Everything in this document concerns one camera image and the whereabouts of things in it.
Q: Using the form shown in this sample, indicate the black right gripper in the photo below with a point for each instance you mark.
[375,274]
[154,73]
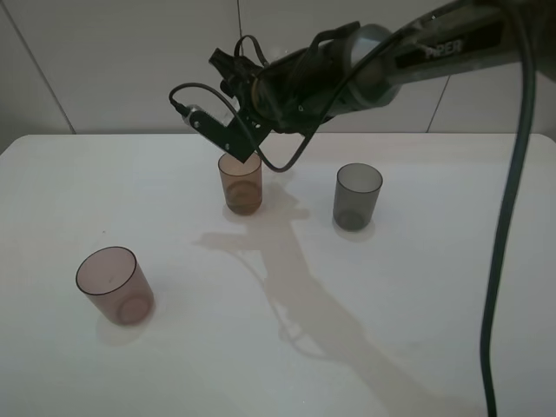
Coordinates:
[287,94]

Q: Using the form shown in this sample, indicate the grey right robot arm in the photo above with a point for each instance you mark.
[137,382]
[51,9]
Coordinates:
[357,67]

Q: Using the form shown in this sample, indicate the orange translucent plastic cup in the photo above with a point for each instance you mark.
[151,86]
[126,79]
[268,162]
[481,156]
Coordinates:
[241,183]

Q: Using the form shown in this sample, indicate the grey translucent plastic cup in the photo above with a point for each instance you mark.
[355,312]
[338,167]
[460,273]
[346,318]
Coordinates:
[356,193]

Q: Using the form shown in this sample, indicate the pink translucent plastic cup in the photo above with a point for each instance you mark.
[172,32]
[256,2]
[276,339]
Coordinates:
[112,279]

